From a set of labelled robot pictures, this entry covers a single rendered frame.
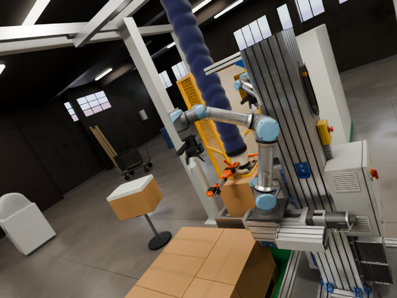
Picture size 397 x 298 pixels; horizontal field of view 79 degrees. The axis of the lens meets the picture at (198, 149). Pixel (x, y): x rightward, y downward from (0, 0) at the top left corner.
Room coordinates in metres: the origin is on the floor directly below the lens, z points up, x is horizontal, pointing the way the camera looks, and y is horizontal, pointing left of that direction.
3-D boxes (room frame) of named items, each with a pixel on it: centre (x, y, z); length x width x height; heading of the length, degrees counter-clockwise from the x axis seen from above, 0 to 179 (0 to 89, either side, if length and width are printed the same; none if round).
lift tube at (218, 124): (2.40, -0.35, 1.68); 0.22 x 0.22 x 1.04
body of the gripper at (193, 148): (1.34, 0.03, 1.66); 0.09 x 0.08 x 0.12; 50
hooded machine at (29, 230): (5.62, 4.52, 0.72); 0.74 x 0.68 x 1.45; 139
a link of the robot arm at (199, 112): (1.34, -0.07, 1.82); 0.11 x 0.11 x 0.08; 80
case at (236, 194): (2.41, -0.35, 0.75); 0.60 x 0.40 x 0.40; 141
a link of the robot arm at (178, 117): (1.34, 0.03, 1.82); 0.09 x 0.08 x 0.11; 80
